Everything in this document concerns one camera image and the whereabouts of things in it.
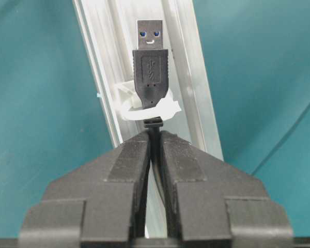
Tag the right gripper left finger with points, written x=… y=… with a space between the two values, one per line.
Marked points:
x=100 y=204

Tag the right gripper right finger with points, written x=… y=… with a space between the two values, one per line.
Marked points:
x=213 y=204

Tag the aluminium extrusion rail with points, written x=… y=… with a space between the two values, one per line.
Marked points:
x=147 y=61

